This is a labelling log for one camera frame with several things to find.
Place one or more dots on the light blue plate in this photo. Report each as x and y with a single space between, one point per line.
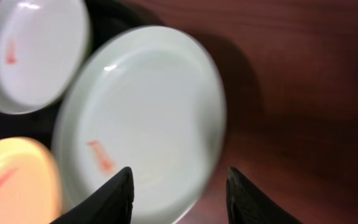
150 99
42 45

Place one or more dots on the yellow plate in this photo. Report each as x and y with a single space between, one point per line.
30 188

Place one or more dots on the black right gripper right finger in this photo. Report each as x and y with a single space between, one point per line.
246 204

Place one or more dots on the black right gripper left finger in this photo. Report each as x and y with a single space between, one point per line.
112 203

